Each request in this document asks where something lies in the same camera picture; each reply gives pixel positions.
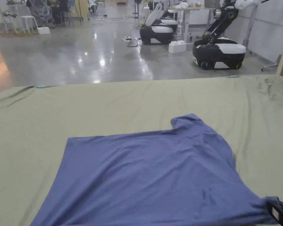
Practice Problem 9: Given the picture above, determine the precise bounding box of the white stool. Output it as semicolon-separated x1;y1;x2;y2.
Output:
21;15;39;33

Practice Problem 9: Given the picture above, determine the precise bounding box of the blue shirt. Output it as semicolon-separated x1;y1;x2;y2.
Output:
29;113;278;226

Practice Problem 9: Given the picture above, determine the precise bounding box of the black standing fan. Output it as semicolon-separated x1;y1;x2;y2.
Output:
133;0;142;18

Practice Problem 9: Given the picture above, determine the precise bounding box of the white shelf rack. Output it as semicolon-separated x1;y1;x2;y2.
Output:
0;0;26;33

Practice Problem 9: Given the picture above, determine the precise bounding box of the white power strip with cable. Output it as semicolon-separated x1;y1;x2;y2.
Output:
122;23;147;48

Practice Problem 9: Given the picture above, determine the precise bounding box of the wooden desk with metal legs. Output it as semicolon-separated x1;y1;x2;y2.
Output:
168;2;224;44

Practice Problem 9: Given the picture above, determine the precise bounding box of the black and white wheeled robot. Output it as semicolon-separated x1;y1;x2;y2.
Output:
192;0;266;71
139;3;179;45

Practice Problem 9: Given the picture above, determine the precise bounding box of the grey mesh office chair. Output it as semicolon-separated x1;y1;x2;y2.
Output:
26;0;56;29

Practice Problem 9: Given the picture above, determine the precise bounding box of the bed with pale green sheet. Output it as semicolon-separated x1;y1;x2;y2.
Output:
0;75;283;226

